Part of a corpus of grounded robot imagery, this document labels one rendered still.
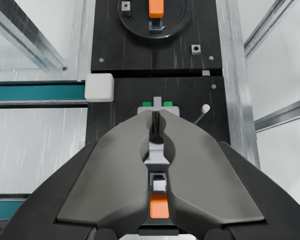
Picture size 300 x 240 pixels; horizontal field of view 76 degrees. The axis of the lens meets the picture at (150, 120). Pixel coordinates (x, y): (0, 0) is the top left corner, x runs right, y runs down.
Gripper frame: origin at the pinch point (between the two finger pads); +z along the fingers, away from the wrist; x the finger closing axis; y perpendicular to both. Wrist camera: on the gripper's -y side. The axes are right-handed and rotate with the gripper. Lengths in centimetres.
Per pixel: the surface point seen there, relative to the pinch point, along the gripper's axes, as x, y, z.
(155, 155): 0.1, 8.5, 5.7
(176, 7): 4.3, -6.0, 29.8
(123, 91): -5.3, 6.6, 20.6
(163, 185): 1.0, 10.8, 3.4
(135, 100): -3.0, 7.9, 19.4
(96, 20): -10.9, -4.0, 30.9
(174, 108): 2.1, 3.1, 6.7
